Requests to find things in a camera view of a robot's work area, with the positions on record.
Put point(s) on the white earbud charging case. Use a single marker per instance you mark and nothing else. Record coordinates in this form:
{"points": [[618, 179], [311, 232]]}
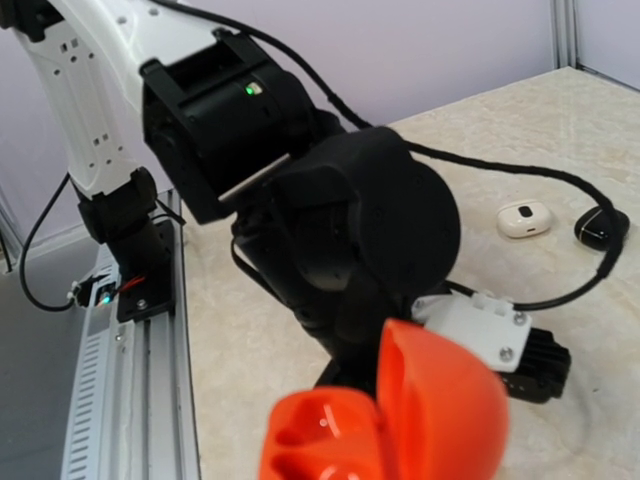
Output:
{"points": [[524, 219]]}

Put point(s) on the red round charging case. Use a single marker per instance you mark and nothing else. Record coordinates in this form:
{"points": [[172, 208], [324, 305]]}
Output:
{"points": [[439, 413]]}

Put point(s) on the black earbud charging case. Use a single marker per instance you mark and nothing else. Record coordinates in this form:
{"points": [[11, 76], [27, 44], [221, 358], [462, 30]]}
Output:
{"points": [[593, 229]]}

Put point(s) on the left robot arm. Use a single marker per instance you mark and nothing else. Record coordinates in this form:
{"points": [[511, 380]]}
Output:
{"points": [[333, 217]]}

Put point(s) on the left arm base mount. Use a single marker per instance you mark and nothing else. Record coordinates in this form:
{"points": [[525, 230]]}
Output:
{"points": [[143, 249]]}

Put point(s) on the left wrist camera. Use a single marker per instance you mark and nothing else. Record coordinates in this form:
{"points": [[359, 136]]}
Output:
{"points": [[532, 365]]}

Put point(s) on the front aluminium rail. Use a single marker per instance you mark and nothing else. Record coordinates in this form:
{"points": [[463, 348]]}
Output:
{"points": [[131, 414]]}

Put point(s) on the left aluminium frame post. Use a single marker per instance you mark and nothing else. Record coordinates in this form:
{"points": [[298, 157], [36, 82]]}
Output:
{"points": [[565, 34]]}

